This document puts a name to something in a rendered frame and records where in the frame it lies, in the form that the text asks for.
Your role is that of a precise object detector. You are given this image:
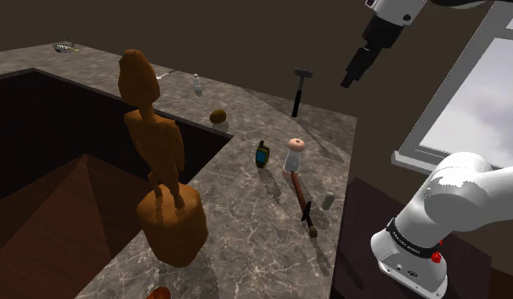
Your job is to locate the black hammer with grey head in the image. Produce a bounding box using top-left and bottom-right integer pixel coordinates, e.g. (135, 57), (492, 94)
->
(290, 67), (314, 119)

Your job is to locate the grey framed window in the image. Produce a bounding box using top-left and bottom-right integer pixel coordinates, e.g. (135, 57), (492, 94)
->
(390, 0), (513, 175)

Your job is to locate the black blue yellow handheld device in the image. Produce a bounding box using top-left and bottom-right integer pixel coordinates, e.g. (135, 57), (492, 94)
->
(255, 139), (270, 169)

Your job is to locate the brown sheathed sword black guard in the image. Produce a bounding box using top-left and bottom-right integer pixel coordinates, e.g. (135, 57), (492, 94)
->
(290, 170), (319, 239)

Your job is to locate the dark robot stand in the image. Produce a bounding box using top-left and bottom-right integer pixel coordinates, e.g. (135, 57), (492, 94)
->
(330, 177), (493, 299)

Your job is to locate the brown wooden figure statue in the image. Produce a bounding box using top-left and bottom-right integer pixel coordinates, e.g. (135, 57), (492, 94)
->
(116, 48), (210, 268)

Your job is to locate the orange brown round object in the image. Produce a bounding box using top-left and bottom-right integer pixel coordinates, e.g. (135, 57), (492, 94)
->
(145, 286), (172, 299)

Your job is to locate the grey wire basket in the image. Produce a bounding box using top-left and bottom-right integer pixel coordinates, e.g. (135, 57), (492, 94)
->
(52, 39), (81, 54)

